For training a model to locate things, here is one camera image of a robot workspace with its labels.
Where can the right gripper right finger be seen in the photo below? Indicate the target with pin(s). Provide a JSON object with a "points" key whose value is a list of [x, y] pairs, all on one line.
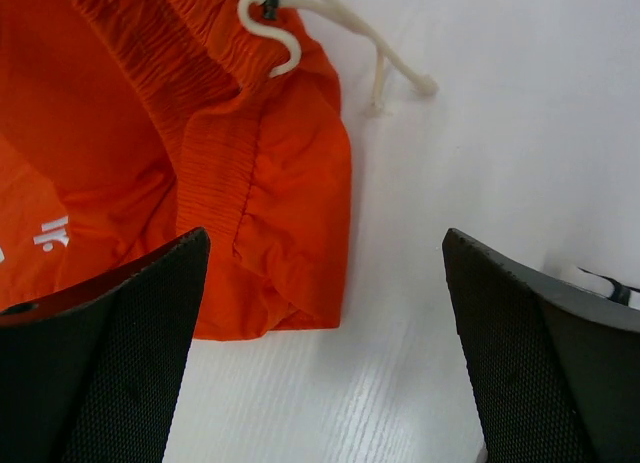
{"points": [[554, 369]]}

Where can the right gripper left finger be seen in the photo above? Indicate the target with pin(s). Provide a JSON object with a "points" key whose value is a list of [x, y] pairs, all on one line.
{"points": [[92, 373]]}

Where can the orange shorts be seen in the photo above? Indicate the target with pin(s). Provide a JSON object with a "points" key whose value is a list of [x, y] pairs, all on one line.
{"points": [[125, 123]]}

